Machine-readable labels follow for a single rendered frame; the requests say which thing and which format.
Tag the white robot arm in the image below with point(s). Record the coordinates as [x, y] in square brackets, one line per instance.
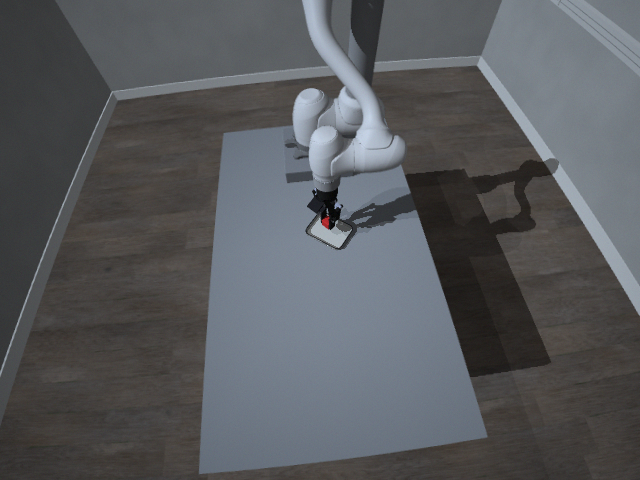
[375, 148]

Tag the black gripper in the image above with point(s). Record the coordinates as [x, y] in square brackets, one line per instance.
[334, 209]

